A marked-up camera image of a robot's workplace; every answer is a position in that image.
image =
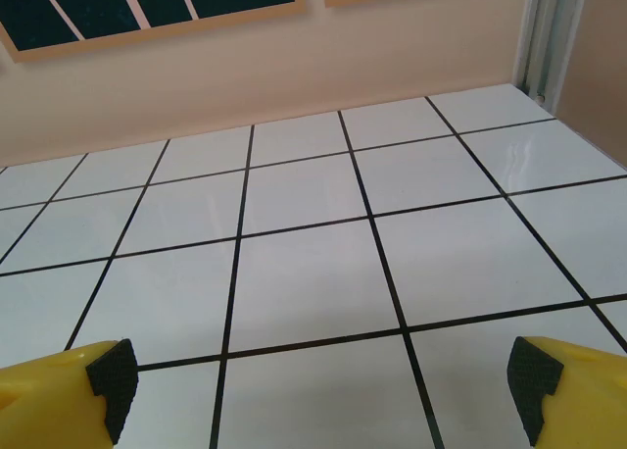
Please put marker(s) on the wall panel pink flowers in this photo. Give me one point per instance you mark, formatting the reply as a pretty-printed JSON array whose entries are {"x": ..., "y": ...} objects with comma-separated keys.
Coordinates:
[{"x": 98, "y": 8}]

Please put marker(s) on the aluminium corner post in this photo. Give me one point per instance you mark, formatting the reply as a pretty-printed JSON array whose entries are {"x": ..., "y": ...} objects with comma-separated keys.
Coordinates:
[{"x": 539, "y": 52}]

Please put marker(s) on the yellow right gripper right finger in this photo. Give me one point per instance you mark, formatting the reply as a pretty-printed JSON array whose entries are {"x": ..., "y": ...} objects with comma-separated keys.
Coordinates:
[{"x": 583, "y": 400}]

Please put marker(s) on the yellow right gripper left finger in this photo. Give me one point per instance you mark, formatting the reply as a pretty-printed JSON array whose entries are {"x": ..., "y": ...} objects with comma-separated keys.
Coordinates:
[{"x": 49, "y": 400}]

